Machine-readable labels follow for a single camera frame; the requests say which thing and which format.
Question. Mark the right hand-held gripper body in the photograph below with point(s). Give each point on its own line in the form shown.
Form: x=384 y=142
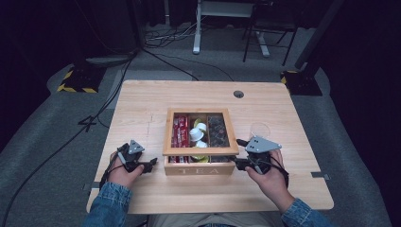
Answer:
x=260 y=151

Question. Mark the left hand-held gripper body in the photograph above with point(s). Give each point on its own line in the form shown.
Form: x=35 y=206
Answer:
x=132 y=157

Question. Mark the wooden tea box glass lid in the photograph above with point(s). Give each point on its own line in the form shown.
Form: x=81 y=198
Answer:
x=200 y=170

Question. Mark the person's left hand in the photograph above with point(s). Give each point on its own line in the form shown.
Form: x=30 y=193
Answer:
x=121 y=176

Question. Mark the person's right hand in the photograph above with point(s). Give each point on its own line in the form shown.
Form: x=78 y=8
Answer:
x=272 y=186

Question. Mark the clear plastic cup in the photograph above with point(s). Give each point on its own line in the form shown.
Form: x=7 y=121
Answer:
x=260 y=129

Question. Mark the dark grey tea pouches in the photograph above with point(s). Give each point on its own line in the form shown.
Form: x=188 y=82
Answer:
x=217 y=132

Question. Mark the small white capsule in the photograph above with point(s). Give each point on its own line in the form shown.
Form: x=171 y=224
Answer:
x=202 y=144
x=201 y=126

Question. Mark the yellow-green lidded capsule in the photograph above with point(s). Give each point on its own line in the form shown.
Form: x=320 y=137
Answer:
x=198 y=121
x=201 y=158

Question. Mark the large white capsule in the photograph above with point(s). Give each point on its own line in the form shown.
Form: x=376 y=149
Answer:
x=196 y=135

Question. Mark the grey tape strip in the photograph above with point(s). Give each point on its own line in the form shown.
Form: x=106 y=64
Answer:
x=320 y=175
x=91 y=186

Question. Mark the black stand base hazard tape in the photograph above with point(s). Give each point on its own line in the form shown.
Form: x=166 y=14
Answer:
x=80 y=80
x=302 y=83

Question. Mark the grey flat floor plate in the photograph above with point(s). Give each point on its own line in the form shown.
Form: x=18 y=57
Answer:
x=108 y=60

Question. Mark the black chair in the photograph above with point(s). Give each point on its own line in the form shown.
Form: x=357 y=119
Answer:
x=271 y=26

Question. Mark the black slanted stand pole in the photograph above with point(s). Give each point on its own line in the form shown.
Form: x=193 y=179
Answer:
x=318 y=31

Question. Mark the white desk frame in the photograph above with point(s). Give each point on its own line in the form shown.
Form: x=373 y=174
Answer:
x=197 y=31

